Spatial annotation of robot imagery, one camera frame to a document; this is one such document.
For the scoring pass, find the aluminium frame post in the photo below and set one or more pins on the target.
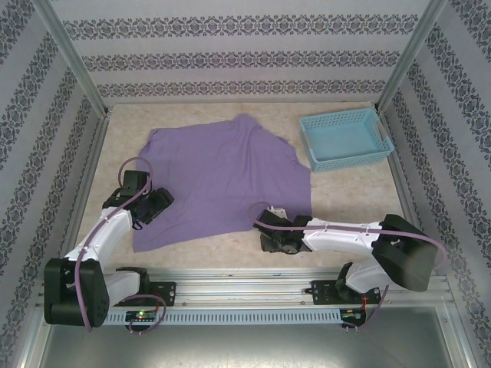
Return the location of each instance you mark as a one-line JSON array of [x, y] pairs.
[[412, 53], [73, 57]]

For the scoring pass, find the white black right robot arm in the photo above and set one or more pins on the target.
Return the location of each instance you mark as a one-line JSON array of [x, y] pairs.
[[337, 239]]

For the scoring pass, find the teal perforated plastic basket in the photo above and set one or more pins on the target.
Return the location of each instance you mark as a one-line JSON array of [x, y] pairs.
[[341, 140]]

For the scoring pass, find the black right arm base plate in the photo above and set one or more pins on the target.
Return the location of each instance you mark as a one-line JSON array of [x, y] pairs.
[[322, 293]]

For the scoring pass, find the purple t-shirt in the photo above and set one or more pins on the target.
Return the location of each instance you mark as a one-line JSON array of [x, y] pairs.
[[230, 172]]

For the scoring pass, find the small circuit board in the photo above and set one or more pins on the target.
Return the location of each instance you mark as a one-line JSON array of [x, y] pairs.
[[140, 315], [353, 313]]

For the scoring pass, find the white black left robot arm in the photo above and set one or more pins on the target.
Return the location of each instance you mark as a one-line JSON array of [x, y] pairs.
[[111, 226]]

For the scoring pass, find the aluminium side rail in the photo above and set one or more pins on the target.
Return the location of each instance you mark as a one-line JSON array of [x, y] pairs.
[[406, 184], [86, 172]]

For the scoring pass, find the aluminium mounting rail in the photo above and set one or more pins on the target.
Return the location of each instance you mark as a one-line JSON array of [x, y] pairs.
[[245, 285]]

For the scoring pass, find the grey metal sheet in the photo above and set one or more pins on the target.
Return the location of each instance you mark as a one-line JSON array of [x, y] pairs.
[[245, 345]]

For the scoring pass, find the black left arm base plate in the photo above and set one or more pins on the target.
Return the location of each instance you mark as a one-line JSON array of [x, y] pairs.
[[165, 291]]

